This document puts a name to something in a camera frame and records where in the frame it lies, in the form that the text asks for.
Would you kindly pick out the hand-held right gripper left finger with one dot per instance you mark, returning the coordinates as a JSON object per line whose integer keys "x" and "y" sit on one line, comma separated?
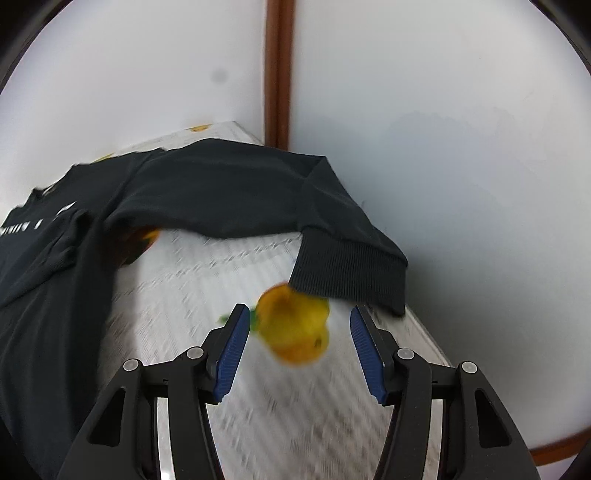
{"x": 231, "y": 355}

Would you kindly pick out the brown wooden wall trim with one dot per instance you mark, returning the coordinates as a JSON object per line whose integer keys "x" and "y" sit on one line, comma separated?
{"x": 279, "y": 69}

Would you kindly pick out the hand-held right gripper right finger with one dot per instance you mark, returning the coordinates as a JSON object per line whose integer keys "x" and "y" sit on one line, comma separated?
{"x": 367, "y": 355}

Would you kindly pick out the fruit print tablecloth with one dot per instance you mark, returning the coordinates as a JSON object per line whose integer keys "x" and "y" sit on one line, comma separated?
{"x": 194, "y": 286}

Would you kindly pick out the brown wooden baseboard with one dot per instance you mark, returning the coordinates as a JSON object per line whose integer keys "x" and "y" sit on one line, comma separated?
{"x": 563, "y": 445}

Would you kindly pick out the black sweatshirt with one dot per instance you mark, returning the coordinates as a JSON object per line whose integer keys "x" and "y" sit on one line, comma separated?
{"x": 207, "y": 194}

